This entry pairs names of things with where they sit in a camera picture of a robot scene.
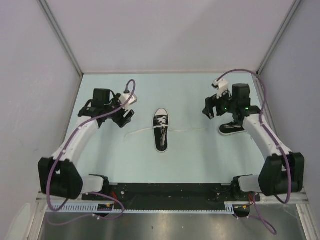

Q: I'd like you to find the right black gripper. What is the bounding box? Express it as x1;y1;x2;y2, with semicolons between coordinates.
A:
201;87;237;120

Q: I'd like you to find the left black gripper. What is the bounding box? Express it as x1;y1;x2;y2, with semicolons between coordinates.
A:
104;93;134;128

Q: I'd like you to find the white shoelace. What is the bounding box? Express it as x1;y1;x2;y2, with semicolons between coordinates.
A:
123;125;206;141

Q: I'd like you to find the black canvas sneaker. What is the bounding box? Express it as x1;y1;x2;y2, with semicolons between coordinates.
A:
218;121;246;136
152;108;170;153

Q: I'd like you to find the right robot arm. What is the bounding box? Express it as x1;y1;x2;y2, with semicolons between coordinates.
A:
202;79;305;201

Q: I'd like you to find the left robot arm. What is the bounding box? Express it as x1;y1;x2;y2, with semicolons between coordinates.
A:
38;88;138;200

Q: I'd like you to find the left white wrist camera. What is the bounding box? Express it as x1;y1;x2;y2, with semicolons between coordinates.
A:
119;92;138;111

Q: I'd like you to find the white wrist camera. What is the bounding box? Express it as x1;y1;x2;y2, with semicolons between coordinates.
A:
119;92;138;111
212;78;229;99

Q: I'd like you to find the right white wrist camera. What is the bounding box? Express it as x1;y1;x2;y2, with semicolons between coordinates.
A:
212;78;229;99

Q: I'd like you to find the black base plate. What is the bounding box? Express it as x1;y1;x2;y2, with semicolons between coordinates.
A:
81;182;261;204

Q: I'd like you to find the white slotted cable duct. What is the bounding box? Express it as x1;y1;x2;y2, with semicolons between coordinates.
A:
46;201;237;215

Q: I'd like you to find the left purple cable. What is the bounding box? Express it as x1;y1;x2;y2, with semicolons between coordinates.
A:
46;79;137;227

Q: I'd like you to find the aluminium frame rail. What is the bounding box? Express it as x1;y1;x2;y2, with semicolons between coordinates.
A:
49;183;309;204

